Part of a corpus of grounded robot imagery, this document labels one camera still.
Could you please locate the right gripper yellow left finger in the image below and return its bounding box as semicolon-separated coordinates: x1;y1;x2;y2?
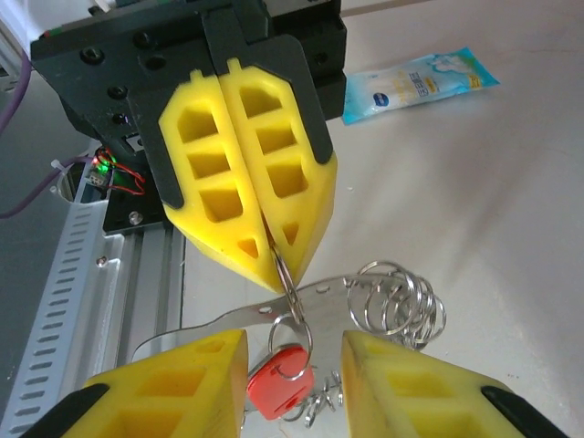
26;328;250;438

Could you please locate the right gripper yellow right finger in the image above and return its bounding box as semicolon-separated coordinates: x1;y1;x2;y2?
340;328;567;438

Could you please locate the light blue wipes packet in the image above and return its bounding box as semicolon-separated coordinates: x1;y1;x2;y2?
341;46;501;127

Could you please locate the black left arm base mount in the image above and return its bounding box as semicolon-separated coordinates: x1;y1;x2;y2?
86;144;168;236

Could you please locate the short purple cable loop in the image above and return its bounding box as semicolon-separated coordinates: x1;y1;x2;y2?
0;154;93;221

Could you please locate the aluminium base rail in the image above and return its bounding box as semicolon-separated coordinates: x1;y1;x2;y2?
0;195;187;437

